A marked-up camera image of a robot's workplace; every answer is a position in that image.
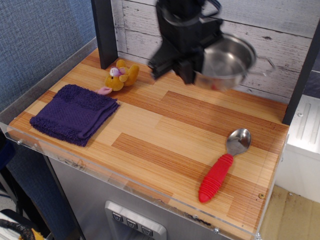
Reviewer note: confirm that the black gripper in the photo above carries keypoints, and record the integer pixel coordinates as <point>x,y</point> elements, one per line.
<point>185,32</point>

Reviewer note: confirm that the stainless steel two-handled pan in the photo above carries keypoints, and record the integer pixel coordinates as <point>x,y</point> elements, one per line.
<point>227,62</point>

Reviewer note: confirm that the folded purple cloth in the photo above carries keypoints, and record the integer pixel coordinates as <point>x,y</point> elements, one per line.
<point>74,114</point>

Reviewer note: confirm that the yellow plush toy animal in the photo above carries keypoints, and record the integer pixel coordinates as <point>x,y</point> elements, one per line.
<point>118,77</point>

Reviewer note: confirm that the clear acrylic front guard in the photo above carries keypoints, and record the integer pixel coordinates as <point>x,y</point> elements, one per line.
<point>146,171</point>

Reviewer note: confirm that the white appliance at right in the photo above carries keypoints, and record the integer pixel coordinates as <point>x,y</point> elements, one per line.
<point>299,168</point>

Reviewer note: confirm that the stainless steel cabinet front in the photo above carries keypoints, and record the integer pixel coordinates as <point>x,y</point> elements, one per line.
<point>87,195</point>

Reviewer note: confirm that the silver dispenser button panel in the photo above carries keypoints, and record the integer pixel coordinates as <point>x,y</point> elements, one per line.
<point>126,224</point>

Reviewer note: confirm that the yellow object bottom left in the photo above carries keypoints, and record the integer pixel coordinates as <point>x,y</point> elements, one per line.
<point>37,235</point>

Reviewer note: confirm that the red-handled metal spoon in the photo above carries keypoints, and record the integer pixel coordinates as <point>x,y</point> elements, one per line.
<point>237,143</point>

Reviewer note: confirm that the dark left vertical post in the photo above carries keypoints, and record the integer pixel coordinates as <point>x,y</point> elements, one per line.
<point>105,32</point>

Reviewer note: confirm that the dark vertical post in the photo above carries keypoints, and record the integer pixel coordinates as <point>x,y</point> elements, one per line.
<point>105,32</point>
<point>303,77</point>

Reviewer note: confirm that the dark right vertical post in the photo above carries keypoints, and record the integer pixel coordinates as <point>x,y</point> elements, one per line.
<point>303,77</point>

